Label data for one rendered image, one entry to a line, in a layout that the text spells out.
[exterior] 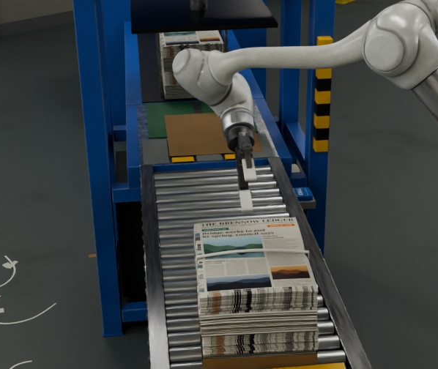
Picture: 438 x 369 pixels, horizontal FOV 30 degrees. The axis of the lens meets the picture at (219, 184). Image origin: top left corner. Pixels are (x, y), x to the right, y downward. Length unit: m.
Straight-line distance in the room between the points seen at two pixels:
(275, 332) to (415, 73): 0.69
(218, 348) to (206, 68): 0.73
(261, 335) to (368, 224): 2.50
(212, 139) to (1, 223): 1.62
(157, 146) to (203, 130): 0.25
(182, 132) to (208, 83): 1.30
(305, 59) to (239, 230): 0.49
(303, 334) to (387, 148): 3.48
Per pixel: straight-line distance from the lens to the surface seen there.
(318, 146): 3.22
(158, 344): 2.19
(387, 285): 3.96
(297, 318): 2.01
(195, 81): 2.20
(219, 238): 2.19
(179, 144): 3.37
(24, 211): 4.71
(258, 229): 2.22
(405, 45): 1.86
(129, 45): 4.81
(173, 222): 2.77
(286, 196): 2.92
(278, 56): 2.16
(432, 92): 1.93
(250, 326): 2.00
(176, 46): 3.81
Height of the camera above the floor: 2.10
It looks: 26 degrees down
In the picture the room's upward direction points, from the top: 1 degrees counter-clockwise
